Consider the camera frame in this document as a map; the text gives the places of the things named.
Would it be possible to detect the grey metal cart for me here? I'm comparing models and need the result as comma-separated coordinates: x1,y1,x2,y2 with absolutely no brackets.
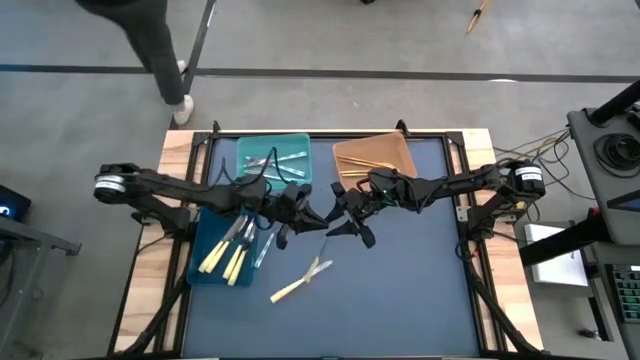
0,215,83,360

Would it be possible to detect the teal translucent plastic bin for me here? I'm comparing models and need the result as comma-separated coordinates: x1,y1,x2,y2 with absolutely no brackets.
235,132,314,194

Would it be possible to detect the black left camera cable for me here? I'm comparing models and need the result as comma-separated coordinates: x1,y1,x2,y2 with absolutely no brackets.
219,146,296,189

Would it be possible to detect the grey equipment cart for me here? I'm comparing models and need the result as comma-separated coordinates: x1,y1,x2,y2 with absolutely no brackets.
566,102,640,246

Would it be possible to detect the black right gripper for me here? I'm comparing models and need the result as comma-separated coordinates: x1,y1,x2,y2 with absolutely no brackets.
324,181,381,250

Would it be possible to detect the keypad panel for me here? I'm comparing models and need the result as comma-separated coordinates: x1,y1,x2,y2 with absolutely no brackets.
612,264,640,324

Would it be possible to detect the dark blue plastic bin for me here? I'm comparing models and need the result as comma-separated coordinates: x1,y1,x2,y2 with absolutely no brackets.
186,207,260,289

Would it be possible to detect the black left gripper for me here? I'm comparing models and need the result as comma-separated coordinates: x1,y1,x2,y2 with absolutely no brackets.
264,182,330,250

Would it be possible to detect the wooden chopstick utensil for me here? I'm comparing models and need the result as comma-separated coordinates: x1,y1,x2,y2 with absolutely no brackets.
335,154,397,169

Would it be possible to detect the black pole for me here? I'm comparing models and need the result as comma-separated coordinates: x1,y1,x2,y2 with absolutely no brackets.
588,78,640,127

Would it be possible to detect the black box with blue light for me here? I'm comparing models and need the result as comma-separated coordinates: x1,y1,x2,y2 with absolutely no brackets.
0,184,32,224

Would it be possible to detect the black coiled cable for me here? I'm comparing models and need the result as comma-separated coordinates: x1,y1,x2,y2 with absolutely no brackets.
593,132,640,179

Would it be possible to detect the orange translucent plastic bin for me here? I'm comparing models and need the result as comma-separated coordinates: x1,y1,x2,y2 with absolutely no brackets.
331,130,419,194

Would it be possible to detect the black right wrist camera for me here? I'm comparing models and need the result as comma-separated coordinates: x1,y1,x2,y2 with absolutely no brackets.
368,167,402,201

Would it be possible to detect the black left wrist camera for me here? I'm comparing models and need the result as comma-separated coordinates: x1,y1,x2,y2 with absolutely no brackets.
239,174,271,206

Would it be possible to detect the yellow hanging cable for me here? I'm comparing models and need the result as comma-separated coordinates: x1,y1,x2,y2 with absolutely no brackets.
466,0,490,35

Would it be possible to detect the white paper box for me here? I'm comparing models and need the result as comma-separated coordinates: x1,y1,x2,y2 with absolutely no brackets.
523,222,590,288

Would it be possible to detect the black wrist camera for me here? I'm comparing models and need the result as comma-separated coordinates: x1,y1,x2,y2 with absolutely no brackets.
368,167,402,201
239,174,271,206

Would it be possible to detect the floor cable bundle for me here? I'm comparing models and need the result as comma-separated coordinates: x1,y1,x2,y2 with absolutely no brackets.
492,127,599,202

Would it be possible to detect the black metal table frame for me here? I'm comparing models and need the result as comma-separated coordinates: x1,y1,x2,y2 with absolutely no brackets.
107,119,544,360

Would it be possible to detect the person's dark leg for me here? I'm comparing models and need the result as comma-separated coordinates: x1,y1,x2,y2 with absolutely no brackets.
74,0,196,126

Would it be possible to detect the grey side desk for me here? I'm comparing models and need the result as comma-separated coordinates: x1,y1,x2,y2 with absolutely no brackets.
582,244,640,360

